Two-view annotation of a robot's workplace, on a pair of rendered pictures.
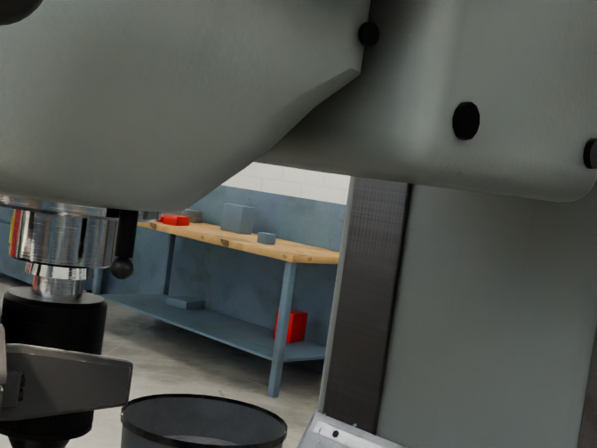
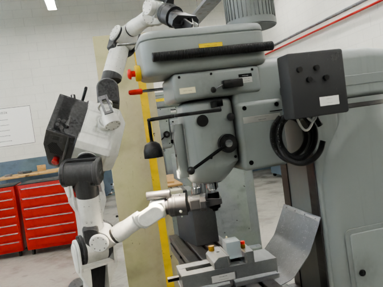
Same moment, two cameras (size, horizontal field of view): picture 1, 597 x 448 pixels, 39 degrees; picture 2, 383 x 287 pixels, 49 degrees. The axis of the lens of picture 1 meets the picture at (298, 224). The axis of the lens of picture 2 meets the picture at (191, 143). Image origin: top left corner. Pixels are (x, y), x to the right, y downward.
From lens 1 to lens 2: 1.28 m
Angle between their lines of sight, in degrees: 32
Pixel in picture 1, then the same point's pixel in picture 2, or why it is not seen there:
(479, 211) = not seen: hidden behind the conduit
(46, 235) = (208, 185)
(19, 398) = (209, 204)
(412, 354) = (292, 189)
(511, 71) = (259, 153)
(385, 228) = (284, 166)
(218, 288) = not seen: hidden behind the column
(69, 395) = (215, 203)
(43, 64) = (199, 172)
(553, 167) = (273, 162)
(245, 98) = (221, 168)
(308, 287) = not seen: outside the picture
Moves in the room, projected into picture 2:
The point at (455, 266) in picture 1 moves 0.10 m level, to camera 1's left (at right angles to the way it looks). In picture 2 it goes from (293, 172) to (271, 173)
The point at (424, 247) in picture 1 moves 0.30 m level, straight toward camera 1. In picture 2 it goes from (289, 169) to (252, 183)
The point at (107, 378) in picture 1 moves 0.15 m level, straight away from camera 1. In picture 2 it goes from (218, 200) to (228, 192)
